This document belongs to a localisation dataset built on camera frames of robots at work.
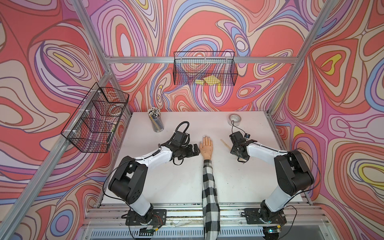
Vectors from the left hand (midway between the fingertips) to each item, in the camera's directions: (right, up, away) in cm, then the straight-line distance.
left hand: (196, 153), depth 89 cm
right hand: (+28, -2, +6) cm, 29 cm away
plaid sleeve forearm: (+6, -23, -18) cm, 30 cm away
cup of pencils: (-27, +24, +7) cm, 37 cm away
